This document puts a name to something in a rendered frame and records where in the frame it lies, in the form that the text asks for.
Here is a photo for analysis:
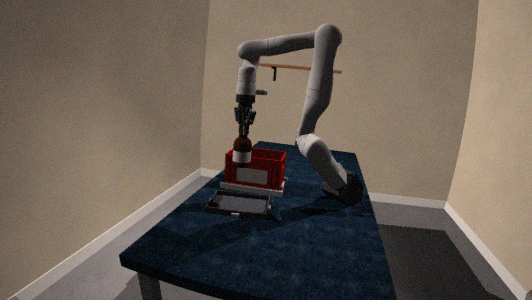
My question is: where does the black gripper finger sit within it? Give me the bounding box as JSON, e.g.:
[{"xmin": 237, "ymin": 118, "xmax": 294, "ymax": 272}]
[
  {"xmin": 234, "ymin": 107, "xmax": 244, "ymax": 133},
  {"xmin": 241, "ymin": 107, "xmax": 256, "ymax": 135}
]

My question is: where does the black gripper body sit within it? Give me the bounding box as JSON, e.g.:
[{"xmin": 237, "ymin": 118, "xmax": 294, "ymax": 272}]
[{"xmin": 236, "ymin": 94, "xmax": 255, "ymax": 117}]

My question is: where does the amber glass bottle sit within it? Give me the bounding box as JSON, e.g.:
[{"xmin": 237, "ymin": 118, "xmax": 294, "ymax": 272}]
[{"xmin": 233, "ymin": 128, "xmax": 252, "ymax": 168}]

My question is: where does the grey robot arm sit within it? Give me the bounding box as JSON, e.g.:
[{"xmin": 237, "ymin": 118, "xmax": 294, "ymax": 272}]
[{"xmin": 236, "ymin": 24, "xmax": 347, "ymax": 189}]

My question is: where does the red crate with dividers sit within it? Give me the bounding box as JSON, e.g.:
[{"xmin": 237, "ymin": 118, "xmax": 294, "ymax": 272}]
[{"xmin": 225, "ymin": 148, "xmax": 285, "ymax": 191}]

